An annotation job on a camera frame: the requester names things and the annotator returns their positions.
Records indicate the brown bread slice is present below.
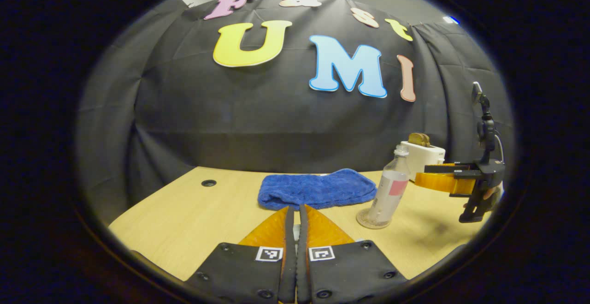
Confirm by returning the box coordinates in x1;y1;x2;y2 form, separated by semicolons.
408;132;431;148

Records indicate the clear water bottle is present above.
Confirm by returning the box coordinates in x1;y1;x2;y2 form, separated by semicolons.
366;145;411;227

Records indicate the white toaster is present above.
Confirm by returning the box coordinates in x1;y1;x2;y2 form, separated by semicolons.
400;141;447;182

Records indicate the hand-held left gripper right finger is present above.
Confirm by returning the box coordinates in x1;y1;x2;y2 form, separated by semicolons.
296;203;409;304

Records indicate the round wooden coaster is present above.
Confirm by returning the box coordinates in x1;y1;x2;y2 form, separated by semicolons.
356;208;393;230

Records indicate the blue towel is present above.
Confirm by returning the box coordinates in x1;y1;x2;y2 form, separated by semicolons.
257;168;378;211

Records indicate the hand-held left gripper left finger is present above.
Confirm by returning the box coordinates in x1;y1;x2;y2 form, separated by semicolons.
183;206;297;304

